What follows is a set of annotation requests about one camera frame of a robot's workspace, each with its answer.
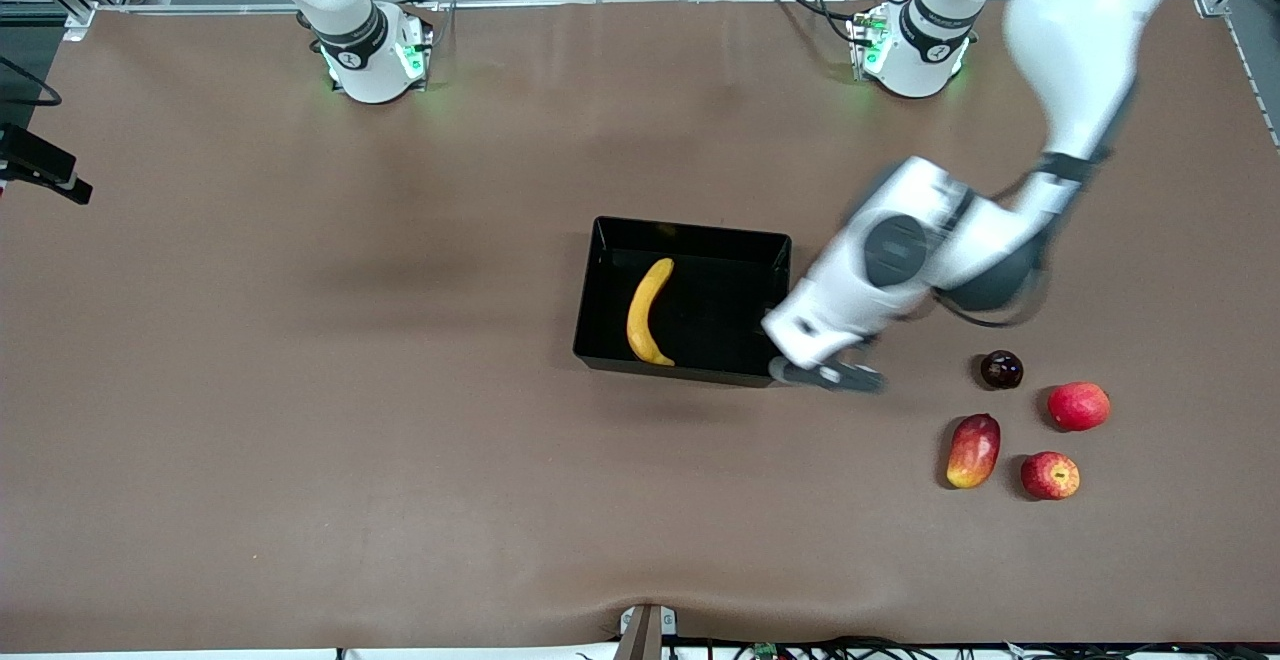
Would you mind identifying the small red yellow apple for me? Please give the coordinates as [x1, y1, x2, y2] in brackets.
[1020, 451, 1081, 501]

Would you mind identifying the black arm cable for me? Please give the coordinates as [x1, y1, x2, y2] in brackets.
[0, 55, 63, 106]
[935, 170, 1051, 329]

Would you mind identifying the round red peach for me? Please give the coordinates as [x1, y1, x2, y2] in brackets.
[1047, 381, 1112, 433]

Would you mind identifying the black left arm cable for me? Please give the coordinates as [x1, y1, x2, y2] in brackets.
[935, 170, 1051, 329]

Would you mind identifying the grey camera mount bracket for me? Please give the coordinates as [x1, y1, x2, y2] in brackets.
[612, 603, 679, 660]

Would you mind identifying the dark purple plum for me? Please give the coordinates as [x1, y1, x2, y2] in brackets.
[979, 349, 1025, 391]

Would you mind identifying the brown table mat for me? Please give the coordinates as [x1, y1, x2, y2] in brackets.
[0, 0, 1280, 653]

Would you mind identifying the red yellow mango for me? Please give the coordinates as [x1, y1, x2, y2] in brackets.
[946, 413, 1003, 490]

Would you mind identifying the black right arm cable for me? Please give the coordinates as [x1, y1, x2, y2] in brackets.
[0, 55, 63, 106]

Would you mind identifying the black plastic box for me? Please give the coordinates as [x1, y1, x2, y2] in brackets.
[572, 216, 793, 388]

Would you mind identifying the yellow banana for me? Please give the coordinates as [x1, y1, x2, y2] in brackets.
[626, 257, 677, 368]

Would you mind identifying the silver table edge rail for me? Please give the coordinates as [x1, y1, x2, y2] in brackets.
[95, 0, 1011, 13]

